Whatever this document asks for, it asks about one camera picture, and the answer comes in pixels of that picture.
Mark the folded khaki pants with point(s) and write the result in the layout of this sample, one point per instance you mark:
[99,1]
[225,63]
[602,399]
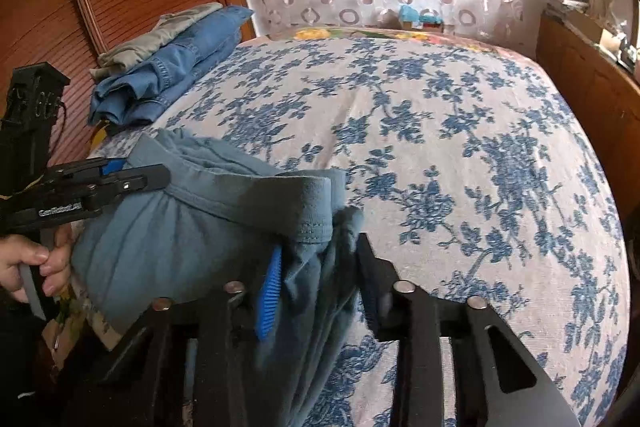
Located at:
[150,39]

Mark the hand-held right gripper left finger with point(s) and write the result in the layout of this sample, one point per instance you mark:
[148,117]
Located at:
[270,302]

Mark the bright flowered blanket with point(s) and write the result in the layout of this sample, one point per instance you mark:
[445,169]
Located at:
[340,32]

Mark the yellow object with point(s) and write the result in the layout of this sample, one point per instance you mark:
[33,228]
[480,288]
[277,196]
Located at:
[98,138]

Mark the person's left hand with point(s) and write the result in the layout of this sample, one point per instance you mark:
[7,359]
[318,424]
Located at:
[30,254]

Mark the wooden cabinet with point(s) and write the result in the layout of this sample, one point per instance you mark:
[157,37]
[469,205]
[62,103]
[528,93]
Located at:
[600,107]

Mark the small cardboard box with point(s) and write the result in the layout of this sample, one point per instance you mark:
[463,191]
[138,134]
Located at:
[425,27]

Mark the blue toy on bed edge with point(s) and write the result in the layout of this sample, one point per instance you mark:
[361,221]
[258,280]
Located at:
[412,13]

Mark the folded blue jeans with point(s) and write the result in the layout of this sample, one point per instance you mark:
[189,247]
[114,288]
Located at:
[170,72]

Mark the stack of papers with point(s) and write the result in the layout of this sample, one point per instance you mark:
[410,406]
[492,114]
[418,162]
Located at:
[562,2]

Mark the grey-blue pants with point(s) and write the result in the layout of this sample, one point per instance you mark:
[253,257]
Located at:
[175,247]

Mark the blue floral bed sheet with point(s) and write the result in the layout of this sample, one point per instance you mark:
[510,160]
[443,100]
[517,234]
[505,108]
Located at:
[425,157]

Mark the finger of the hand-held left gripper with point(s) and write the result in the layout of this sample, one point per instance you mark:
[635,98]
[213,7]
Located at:
[112,165]
[140,181]

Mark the open cardboard box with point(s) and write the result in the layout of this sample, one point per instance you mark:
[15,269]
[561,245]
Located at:
[595,29]

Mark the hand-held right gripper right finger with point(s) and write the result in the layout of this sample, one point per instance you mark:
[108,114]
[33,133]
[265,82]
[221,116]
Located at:
[375,292]

